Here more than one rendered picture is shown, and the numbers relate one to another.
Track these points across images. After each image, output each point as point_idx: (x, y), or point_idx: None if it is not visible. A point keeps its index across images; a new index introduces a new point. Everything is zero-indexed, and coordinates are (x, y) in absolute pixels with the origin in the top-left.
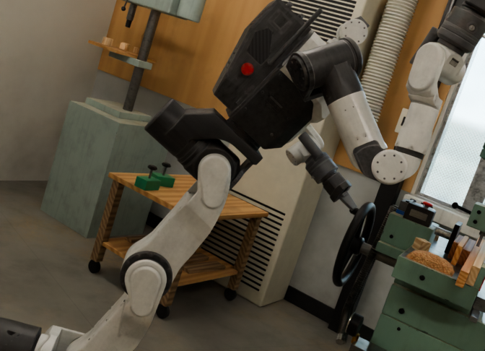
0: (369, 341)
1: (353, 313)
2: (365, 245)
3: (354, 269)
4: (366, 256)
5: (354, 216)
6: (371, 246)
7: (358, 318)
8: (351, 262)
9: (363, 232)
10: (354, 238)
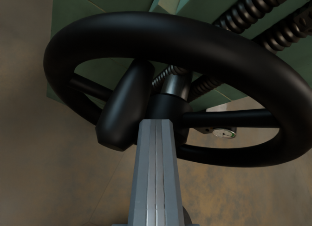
0: (206, 109)
1: (235, 133)
2: (186, 98)
3: (93, 103)
4: (192, 99)
5: (301, 155)
6: (188, 84)
7: (236, 128)
8: (85, 108)
9: (72, 69)
10: (189, 128)
